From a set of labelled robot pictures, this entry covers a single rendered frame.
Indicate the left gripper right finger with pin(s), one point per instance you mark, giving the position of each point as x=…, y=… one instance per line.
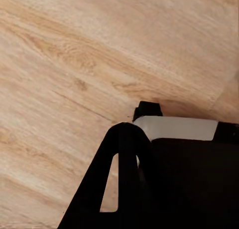
x=173, y=208

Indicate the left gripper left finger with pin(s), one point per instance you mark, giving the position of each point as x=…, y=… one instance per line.
x=84, y=209

